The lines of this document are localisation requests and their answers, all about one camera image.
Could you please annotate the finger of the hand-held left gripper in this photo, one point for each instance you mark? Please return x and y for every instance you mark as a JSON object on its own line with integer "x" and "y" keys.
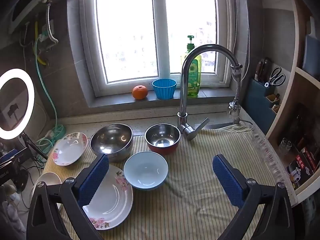
{"x": 11, "y": 156}
{"x": 7, "y": 175}

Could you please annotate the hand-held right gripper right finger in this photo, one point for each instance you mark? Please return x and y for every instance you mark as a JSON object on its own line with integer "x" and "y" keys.
{"x": 227, "y": 182}

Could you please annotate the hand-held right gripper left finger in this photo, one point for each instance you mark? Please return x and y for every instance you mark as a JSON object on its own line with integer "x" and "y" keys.
{"x": 93, "y": 178}

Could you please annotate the large floral plate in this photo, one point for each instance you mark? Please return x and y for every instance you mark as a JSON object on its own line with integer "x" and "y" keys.
{"x": 115, "y": 197}

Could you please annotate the small floral plate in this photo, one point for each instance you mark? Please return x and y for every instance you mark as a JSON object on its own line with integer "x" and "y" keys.
{"x": 71, "y": 148}

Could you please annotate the large steel bowl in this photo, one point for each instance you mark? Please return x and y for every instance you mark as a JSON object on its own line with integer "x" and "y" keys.
{"x": 111, "y": 140}

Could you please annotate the plain white plate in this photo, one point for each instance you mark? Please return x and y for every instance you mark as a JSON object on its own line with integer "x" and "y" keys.
{"x": 50, "y": 178}

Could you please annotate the light blue bowl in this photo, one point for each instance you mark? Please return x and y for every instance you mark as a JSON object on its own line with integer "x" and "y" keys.
{"x": 146, "y": 170}

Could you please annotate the red steel bowl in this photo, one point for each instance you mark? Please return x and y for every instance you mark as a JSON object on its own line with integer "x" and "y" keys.
{"x": 162, "y": 137}

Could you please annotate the black tripod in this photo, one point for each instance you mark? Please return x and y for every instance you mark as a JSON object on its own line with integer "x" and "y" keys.
{"x": 30, "y": 143}

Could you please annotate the yellow striped cloth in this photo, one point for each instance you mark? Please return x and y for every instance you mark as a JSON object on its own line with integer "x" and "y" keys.
{"x": 200, "y": 205}

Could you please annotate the round teal power strip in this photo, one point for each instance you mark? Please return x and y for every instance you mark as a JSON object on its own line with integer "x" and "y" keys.
{"x": 53, "y": 133}

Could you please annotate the clear glass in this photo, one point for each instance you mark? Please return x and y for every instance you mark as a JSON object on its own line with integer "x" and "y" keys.
{"x": 285, "y": 146}

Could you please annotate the flexible faucet sprayer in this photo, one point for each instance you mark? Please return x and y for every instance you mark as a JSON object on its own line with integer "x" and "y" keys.
{"x": 235, "y": 105}

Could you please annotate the red printed box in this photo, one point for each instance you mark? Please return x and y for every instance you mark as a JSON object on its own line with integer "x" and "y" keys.
{"x": 303, "y": 165}

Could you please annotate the blue knife holder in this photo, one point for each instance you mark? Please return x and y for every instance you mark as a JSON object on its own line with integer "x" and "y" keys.
{"x": 257, "y": 102}

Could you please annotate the wooden shelf unit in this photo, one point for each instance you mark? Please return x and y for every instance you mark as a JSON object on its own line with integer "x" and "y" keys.
{"x": 287, "y": 120}

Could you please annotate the orange tangerine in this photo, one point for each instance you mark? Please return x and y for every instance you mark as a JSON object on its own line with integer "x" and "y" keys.
{"x": 140, "y": 92}

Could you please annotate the chrome faucet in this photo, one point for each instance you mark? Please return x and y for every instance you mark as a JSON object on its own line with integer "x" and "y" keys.
{"x": 183, "y": 85}

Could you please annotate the green dish soap bottle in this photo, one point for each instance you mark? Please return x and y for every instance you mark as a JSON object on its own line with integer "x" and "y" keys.
{"x": 192, "y": 77}

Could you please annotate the blue ribbed cup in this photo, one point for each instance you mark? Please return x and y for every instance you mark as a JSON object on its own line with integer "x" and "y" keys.
{"x": 164, "y": 90}

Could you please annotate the yellow pipe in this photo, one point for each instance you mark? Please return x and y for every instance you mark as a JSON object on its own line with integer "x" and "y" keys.
{"x": 36, "y": 42}

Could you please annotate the blue cutting board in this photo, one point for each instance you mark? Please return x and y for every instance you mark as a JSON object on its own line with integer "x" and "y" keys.
{"x": 311, "y": 55}

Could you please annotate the white framed window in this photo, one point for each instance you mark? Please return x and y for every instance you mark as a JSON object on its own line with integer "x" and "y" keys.
{"x": 160, "y": 30}

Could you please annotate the wall water heater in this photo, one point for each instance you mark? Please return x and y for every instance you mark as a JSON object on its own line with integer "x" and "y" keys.
{"x": 27, "y": 2}

